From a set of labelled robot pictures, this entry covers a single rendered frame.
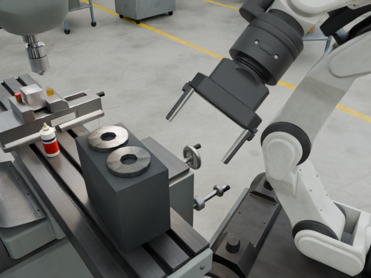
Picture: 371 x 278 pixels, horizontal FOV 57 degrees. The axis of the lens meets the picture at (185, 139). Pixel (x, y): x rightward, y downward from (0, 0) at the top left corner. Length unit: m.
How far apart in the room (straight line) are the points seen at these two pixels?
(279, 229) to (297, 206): 0.23
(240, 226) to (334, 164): 1.50
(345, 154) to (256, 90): 2.35
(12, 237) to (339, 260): 0.94
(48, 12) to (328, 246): 0.99
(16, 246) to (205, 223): 1.25
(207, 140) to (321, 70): 1.93
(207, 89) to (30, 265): 0.82
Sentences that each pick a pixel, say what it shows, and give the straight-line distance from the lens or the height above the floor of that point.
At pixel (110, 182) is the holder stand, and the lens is 0.68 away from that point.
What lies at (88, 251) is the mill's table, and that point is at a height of 0.93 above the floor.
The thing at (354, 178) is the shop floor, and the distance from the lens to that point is 2.62.
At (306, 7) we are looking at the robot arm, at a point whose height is 1.45.
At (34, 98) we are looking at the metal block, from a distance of 1.18.
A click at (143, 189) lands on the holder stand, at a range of 0.69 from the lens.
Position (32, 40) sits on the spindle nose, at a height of 1.29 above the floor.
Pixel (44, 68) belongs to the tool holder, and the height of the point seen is 1.21.
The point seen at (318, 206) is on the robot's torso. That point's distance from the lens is 1.13.
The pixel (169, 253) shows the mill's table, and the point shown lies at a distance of 0.79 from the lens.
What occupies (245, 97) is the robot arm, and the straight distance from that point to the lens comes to 0.50.
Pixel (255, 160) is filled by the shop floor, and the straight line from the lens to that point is 2.56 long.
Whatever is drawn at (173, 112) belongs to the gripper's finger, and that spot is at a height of 1.31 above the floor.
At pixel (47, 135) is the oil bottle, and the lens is 1.06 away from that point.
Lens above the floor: 1.57
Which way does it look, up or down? 35 degrees down
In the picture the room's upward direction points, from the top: straight up
